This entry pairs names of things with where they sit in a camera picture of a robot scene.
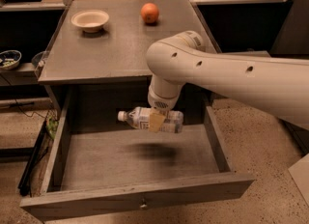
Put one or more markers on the blue patterned bowl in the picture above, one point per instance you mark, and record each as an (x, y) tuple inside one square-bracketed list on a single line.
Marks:
[(10, 59)]

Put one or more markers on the clear blue-label plastic bottle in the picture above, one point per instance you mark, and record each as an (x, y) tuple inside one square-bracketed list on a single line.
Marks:
[(139, 118)]

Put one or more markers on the beige paper bowl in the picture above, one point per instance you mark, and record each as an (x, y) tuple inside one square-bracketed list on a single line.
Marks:
[(90, 21)]

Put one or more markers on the round metal drawer knob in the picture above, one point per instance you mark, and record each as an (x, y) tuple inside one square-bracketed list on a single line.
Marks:
[(143, 204)]

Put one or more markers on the orange fruit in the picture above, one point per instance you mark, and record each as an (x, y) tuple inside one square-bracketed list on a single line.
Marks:
[(149, 13)]

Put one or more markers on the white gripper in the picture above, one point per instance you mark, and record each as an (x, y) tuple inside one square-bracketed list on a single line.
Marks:
[(161, 101)]

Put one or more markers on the grey side shelf bar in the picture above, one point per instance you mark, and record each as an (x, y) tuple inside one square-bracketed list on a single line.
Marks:
[(249, 53)]

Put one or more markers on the open grey top drawer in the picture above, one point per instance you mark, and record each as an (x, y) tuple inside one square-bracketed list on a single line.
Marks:
[(98, 165)]

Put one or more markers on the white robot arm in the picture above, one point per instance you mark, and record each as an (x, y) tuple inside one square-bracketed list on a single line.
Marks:
[(278, 86)]

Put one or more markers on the grey wooden cabinet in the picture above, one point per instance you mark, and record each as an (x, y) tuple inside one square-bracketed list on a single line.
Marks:
[(117, 52)]

